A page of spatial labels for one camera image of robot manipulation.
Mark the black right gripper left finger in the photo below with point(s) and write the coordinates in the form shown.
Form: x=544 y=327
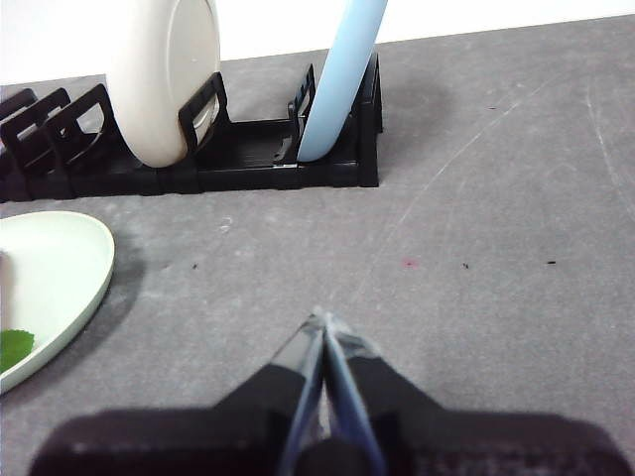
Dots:
x=285 y=382

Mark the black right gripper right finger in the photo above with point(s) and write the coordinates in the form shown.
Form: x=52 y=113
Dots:
x=367 y=384

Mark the green plate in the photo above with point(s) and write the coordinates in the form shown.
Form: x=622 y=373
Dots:
x=59 y=277

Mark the orange carrot with green leaves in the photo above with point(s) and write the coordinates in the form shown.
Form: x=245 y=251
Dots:
x=15 y=347

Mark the black plate rack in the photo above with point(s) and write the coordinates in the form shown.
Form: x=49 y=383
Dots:
x=238 y=168

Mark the blue plate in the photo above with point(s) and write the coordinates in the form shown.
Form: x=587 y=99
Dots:
x=342 y=74

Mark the beige plate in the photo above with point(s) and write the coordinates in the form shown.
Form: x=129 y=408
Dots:
x=149 y=84

